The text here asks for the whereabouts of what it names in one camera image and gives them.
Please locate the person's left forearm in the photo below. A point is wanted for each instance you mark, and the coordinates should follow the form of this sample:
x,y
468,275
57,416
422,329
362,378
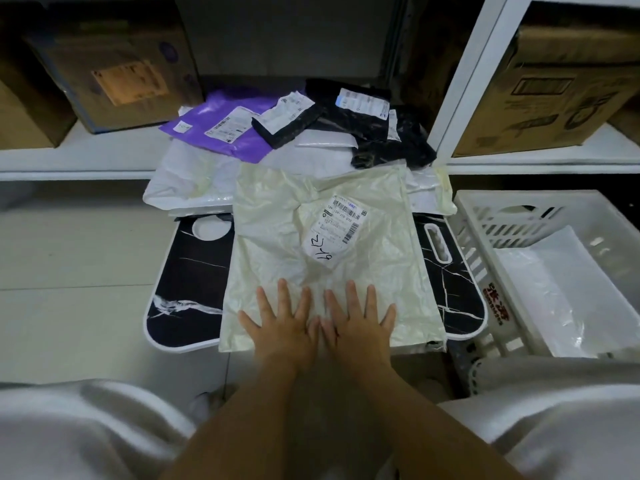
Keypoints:
x,y
235,424

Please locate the pile of white mailers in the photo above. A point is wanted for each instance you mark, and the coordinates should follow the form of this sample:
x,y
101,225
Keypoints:
x,y
190,179

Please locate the person's left hand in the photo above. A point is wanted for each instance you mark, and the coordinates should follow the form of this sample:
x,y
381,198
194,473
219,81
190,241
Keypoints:
x,y
282,337

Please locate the person's right hand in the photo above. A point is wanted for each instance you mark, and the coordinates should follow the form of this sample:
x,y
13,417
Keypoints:
x,y
357,334

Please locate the white plastic basket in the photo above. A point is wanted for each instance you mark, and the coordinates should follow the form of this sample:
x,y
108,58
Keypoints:
x,y
500,229

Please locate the cardboard box with black print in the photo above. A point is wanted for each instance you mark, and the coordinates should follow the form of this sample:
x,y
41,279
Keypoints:
x,y
560,89

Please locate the purple mailer bag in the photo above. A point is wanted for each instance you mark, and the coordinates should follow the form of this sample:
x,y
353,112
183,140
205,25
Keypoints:
x,y
210,129

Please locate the white metal shelf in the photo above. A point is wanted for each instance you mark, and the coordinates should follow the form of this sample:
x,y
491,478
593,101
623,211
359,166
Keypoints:
x,y
75,154

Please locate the black marble lap table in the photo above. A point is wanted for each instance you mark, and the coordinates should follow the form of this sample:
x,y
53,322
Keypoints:
x,y
190,274

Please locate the person's left white shoe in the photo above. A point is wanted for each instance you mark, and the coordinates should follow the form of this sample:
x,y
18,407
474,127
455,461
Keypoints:
x,y
212,402

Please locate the dark cardboard box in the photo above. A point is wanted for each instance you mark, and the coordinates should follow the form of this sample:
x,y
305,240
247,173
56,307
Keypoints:
x,y
627,127

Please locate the cream mailer with handwritten label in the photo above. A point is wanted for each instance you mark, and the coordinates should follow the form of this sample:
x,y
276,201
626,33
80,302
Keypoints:
x,y
280,234

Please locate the plain brown cardboard box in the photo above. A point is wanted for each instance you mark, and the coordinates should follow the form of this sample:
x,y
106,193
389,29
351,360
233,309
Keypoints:
x,y
25,109

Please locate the small black parcel with label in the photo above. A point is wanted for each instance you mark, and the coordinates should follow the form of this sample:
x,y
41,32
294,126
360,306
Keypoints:
x,y
280,129

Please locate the person's white shorts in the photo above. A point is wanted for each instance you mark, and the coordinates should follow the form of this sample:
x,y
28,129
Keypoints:
x,y
75,429

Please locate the translucent white bubble mailer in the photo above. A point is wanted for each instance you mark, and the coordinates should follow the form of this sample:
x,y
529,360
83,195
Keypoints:
x,y
555,289

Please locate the person's right forearm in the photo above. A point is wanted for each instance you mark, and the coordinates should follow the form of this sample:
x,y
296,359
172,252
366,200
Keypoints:
x,y
430,424

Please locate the cardboard box with orange label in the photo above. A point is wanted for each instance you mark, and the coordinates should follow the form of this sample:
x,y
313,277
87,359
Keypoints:
x,y
115,59

